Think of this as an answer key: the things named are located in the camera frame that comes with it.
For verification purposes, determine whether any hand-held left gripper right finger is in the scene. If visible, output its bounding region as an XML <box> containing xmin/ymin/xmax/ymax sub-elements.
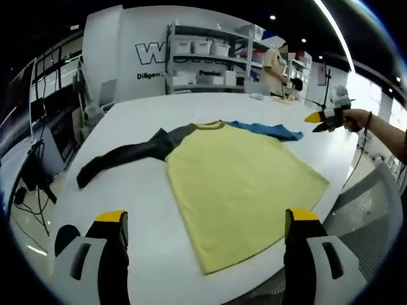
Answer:
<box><xmin>284</xmin><ymin>208</ymin><xmax>368</xmax><ymax>305</ymax></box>

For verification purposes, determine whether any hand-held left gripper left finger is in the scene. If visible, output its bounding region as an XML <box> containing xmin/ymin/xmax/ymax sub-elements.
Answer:
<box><xmin>52</xmin><ymin>209</ymin><xmax>130</xmax><ymax>305</ymax></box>

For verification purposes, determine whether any yellow grey blue garment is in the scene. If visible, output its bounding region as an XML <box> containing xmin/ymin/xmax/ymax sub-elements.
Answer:
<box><xmin>76</xmin><ymin>119</ymin><xmax>331</xmax><ymax>276</ymax></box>

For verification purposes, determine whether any person's right hand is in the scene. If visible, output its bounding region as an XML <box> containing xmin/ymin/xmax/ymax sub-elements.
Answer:
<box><xmin>345</xmin><ymin>108</ymin><xmax>371</xmax><ymax>133</ymax></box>

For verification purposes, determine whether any black tripod stand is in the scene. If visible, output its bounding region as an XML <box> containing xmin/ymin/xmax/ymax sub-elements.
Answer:
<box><xmin>307</xmin><ymin>68</ymin><xmax>333</xmax><ymax>111</ymax></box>

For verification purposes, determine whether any beige cloth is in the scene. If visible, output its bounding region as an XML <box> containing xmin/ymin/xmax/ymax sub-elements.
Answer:
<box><xmin>273</xmin><ymin>95</ymin><xmax>301</xmax><ymax>104</ymax></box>

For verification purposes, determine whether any dark round object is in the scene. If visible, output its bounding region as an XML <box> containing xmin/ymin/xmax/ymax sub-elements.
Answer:
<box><xmin>53</xmin><ymin>224</ymin><xmax>82</xmax><ymax>258</ymax></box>

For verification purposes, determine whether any shelf rack with bins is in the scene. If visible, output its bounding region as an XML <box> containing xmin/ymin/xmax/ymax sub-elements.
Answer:
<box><xmin>244</xmin><ymin>25</ymin><xmax>314</xmax><ymax>95</ymax></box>

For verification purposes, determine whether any long ceiling light strip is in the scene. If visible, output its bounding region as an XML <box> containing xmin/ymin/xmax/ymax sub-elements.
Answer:
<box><xmin>313</xmin><ymin>0</ymin><xmax>355</xmax><ymax>72</ymax></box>

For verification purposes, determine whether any white cardboard box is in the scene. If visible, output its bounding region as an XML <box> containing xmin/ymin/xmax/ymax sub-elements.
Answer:
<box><xmin>174</xmin><ymin>71</ymin><xmax>197</xmax><ymax>86</ymax></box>
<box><xmin>224</xmin><ymin>70</ymin><xmax>245</xmax><ymax>86</ymax></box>

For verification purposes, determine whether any black floor stand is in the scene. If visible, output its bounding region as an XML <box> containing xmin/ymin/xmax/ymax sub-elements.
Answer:
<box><xmin>18</xmin><ymin>139</ymin><xmax>60</xmax><ymax>204</ymax></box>

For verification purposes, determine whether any white storage bin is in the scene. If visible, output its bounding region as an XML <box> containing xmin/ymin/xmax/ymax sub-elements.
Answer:
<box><xmin>211</xmin><ymin>42</ymin><xmax>231</xmax><ymax>58</ymax></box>
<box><xmin>192</xmin><ymin>40</ymin><xmax>212</xmax><ymax>55</ymax></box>
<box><xmin>174</xmin><ymin>40</ymin><xmax>193</xmax><ymax>55</ymax></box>

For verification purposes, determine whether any grey metal shelf rack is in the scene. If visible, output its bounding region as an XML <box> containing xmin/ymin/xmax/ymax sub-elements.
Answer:
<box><xmin>165</xmin><ymin>21</ymin><xmax>255</xmax><ymax>95</ymax></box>

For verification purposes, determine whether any grey office desk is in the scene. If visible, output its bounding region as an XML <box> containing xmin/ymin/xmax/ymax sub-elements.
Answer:
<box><xmin>33</xmin><ymin>104</ymin><xmax>85</xmax><ymax>166</ymax></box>

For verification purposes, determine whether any black computer monitor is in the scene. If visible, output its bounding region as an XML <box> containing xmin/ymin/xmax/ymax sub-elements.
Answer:
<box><xmin>30</xmin><ymin>98</ymin><xmax>46</xmax><ymax>121</ymax></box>

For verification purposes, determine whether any large white-framed screen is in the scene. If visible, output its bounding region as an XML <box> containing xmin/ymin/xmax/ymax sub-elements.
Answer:
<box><xmin>0</xmin><ymin>58</ymin><xmax>38</xmax><ymax>142</ymax></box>

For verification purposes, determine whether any pink wall poster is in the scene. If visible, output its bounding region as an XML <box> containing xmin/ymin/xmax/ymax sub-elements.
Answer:
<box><xmin>317</xmin><ymin>63</ymin><xmax>328</xmax><ymax>86</ymax></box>

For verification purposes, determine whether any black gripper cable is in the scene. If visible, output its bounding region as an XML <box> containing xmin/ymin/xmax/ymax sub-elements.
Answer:
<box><xmin>341</xmin><ymin>126</ymin><xmax>369</xmax><ymax>191</ymax></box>

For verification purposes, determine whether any black floor cable bundle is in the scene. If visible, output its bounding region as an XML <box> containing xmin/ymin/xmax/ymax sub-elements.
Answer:
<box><xmin>12</xmin><ymin>187</ymin><xmax>52</xmax><ymax>238</ymax></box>

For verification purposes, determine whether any white metal frame stand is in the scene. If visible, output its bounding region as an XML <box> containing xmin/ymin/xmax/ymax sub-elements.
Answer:
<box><xmin>72</xmin><ymin>55</ymin><xmax>106</xmax><ymax>128</ymax></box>

